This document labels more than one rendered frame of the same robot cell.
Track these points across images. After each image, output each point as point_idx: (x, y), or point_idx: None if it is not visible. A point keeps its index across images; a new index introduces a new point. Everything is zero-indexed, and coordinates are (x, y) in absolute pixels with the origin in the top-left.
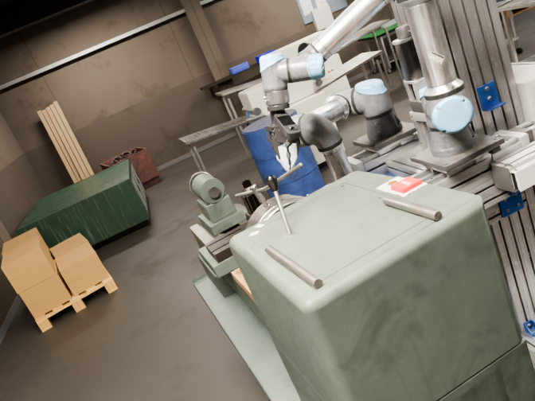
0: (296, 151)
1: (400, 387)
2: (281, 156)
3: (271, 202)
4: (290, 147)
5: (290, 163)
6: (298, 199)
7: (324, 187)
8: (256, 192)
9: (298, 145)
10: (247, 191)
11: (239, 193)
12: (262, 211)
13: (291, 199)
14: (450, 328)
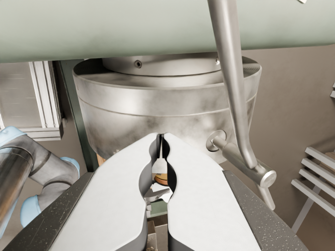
0: (85, 192)
1: None
2: (218, 182)
3: (203, 144)
4: (119, 230)
5: (151, 147)
6: (143, 103)
7: (59, 5)
8: (256, 158)
9: (36, 239)
10: (263, 188)
11: (271, 202)
12: (230, 131)
13: (161, 114)
14: None
